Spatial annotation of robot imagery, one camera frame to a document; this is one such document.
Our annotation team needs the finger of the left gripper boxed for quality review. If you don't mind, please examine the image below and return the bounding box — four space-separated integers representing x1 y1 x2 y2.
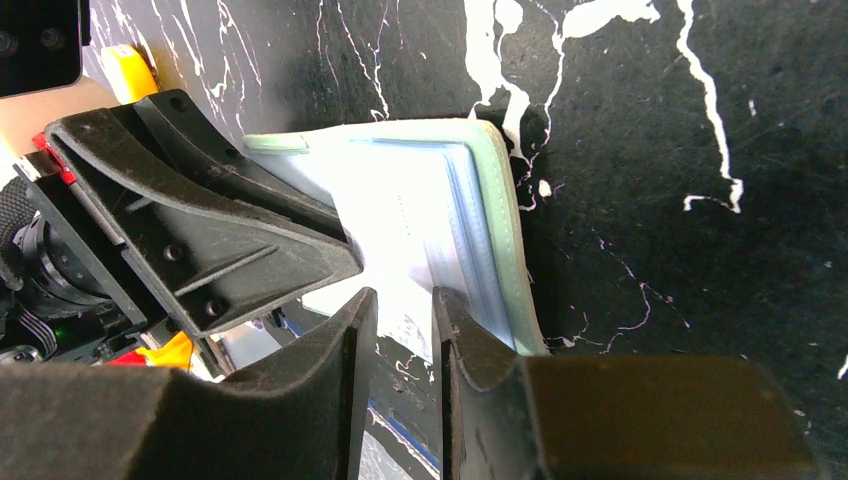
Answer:
44 89 362 337

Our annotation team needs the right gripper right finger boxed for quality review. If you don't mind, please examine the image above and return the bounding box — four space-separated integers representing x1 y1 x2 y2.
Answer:
433 288 822 479

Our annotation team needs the green card holder wallet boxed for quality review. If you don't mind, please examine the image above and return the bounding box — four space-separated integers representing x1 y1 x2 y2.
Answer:
243 118 547 361

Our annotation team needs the small yellow tape measure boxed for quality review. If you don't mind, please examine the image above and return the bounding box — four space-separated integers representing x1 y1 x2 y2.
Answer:
100 44 160 105

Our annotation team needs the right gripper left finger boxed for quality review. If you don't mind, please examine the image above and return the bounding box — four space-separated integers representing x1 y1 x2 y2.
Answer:
1 288 378 479

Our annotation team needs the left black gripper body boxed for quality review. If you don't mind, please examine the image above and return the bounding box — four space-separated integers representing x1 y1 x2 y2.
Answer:
1 175 218 371

